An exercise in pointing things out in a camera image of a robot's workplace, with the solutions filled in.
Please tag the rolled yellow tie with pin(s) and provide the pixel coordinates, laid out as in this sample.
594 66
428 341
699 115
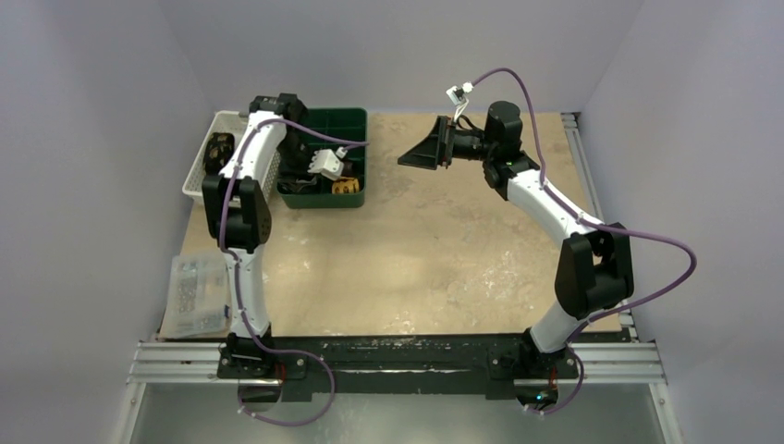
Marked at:
346 186

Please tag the black gold patterned tie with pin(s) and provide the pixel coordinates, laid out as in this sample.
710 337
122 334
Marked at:
218 151

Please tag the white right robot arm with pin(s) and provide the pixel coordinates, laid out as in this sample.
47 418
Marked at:
594 269

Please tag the aluminium frame rail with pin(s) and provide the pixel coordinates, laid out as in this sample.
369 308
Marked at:
594 275

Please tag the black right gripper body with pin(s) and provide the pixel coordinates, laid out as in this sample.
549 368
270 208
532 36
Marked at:
444 141

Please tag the green compartment tray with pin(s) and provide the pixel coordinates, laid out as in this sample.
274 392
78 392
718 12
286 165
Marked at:
344 127

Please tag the clear plastic storage box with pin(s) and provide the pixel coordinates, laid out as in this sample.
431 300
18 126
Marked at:
198 296

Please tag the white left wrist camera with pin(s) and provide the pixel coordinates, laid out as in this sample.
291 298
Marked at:
328 163

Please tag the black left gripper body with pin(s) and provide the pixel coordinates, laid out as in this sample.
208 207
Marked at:
296 159

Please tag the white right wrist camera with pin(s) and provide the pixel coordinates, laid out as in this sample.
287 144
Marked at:
458 95

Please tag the rolled dark red tie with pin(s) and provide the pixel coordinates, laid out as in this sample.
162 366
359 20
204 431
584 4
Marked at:
348 170

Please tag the white plastic basket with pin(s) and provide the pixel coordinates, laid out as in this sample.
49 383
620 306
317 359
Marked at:
249 142

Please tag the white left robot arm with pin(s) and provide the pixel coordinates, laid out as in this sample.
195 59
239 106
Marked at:
238 214

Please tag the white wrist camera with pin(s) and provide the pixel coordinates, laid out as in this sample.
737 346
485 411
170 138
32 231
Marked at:
458 95
328 163

